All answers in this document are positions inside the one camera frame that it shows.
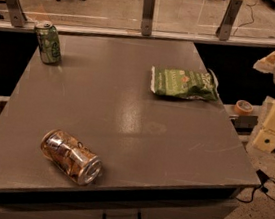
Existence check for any green jalapeno chip bag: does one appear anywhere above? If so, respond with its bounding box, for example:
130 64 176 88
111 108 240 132
150 66 219 101

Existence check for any left metal glass bracket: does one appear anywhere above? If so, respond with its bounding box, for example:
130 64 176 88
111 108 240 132
5 0 26 28

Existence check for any middle metal glass bracket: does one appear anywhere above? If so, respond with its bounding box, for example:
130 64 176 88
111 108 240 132
141 0 155 36

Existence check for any black power cable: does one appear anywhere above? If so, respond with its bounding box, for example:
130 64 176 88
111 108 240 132
235 166 275 208

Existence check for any grey table drawer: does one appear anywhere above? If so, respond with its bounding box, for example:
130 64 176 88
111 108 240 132
0 167 241 219

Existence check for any right metal glass bracket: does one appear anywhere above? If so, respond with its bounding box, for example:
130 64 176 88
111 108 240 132
216 0 242 41

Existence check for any roll of brown tape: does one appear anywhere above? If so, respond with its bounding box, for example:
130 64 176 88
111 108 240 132
234 100 254 116

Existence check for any metal glass bracket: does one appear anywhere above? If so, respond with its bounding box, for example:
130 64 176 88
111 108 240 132
216 0 242 41
5 0 26 28
141 0 155 36

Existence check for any orange soda can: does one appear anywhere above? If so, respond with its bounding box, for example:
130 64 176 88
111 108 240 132
41 129 102 186

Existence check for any green soda can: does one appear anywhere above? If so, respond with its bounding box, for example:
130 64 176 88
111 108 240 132
34 20 61 65

